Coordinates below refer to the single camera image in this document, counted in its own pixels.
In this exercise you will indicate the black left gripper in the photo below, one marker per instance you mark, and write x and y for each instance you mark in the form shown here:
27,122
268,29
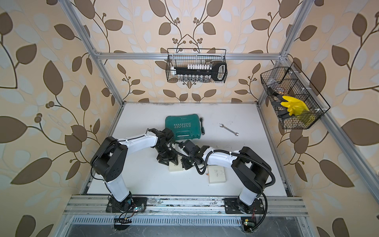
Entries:
172,158

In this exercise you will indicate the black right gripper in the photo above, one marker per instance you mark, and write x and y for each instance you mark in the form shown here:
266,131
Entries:
186,166

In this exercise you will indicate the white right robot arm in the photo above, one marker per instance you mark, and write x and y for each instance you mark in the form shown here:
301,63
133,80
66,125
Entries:
254,173

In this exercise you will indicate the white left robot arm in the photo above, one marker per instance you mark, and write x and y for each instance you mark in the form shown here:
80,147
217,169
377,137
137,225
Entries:
110,158

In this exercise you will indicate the large cream jewelry box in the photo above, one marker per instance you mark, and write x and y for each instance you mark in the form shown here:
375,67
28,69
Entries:
216,174

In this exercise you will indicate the green plastic tool case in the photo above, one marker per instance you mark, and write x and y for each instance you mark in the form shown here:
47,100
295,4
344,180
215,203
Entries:
184,127

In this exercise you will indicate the silver open-end wrench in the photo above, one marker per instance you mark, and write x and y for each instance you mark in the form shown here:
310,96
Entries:
228,129

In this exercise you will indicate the black pliers in basket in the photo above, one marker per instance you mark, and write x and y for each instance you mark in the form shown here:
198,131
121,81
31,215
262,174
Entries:
278,99

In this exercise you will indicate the yellow rubber glove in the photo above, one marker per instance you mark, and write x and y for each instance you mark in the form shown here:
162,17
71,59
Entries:
294,106

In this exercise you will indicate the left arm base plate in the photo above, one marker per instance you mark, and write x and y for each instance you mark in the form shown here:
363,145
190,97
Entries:
129,205

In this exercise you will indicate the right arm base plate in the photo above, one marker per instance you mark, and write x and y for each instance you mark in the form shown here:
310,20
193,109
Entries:
244,206

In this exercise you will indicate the socket set rail black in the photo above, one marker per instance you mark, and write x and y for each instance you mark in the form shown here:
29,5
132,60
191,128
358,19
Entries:
209,72

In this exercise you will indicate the black wire basket back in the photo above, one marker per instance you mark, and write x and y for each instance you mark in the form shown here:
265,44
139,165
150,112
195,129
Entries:
184,56

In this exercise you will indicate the black wire basket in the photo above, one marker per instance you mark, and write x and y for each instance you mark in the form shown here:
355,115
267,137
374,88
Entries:
287,80
184,56

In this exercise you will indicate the black wire basket right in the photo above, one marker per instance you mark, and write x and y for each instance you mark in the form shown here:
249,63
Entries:
287,80

